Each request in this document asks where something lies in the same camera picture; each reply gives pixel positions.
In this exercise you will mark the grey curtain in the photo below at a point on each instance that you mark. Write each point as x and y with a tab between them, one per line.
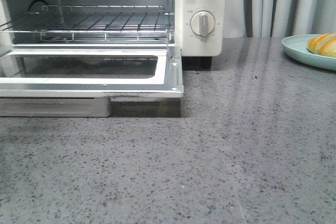
278	18

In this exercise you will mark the glass oven door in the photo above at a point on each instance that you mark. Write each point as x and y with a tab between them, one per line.
82	81

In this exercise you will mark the lower white timer knob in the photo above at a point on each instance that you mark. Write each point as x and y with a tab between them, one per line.
202	23

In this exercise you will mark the black right oven foot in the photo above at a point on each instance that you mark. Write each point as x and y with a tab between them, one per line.
206	62

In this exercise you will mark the metal wire oven rack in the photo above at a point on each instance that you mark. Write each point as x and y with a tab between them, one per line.
67	24

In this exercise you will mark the light green plate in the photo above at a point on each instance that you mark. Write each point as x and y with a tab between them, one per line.
296	48

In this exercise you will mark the golden croissant bread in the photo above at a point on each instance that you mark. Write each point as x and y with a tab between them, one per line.
323	45

